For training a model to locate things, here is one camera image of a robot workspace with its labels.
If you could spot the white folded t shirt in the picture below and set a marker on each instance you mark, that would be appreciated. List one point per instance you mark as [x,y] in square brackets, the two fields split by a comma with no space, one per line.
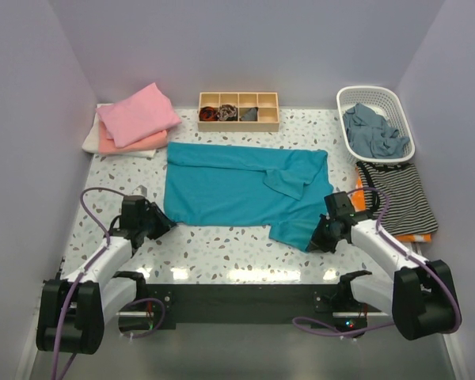
[91,145]

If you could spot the black white striped shirt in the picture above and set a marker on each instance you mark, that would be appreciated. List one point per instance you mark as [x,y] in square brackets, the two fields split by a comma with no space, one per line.
[411,194]

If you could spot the white plastic laundry basket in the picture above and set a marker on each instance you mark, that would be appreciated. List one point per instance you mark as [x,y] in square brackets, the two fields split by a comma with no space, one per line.
[385,103]

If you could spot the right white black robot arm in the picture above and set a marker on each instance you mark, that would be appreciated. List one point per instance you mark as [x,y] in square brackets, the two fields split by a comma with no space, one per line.
[419,294]

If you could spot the aluminium extrusion rail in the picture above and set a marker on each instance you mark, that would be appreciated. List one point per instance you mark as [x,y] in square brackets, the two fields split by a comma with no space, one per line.
[257,351]

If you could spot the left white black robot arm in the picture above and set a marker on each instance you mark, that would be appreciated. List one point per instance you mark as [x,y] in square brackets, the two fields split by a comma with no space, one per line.
[75,309]

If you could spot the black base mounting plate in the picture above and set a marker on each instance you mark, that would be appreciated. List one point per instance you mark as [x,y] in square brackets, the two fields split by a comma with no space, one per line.
[248,304]

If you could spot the orange white tie-dye shirt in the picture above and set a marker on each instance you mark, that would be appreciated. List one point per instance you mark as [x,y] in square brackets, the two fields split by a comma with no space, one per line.
[415,238]

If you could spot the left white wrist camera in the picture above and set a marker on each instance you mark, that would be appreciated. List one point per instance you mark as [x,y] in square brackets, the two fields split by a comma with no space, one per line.
[141,190]

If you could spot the dark grey folded cloth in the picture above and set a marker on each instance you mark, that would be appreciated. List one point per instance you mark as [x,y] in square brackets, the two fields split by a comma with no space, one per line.
[248,114]

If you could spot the pink folded t shirt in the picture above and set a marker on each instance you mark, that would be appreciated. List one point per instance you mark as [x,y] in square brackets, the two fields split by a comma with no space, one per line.
[144,113]

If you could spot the teal t shirt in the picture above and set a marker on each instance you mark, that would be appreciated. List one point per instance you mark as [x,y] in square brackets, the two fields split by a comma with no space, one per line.
[240,186]

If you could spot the wooden compartment organizer box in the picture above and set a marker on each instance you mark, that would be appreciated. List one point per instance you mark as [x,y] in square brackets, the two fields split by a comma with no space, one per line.
[268,111]

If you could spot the grey blue t shirt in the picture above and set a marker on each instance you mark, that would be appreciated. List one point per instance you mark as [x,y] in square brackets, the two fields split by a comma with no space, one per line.
[370,135]

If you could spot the brown patterned scrunchie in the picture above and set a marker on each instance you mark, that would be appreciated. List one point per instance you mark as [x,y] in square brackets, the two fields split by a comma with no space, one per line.
[227,113]

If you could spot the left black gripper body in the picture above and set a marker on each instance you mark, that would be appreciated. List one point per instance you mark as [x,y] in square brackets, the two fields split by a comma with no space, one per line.
[148,224]

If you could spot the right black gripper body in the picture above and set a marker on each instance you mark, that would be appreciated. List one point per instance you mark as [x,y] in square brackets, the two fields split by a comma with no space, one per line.
[325,228]

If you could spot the salmon folded t shirt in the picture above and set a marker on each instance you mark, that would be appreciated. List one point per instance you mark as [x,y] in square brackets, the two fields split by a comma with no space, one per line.
[107,146]

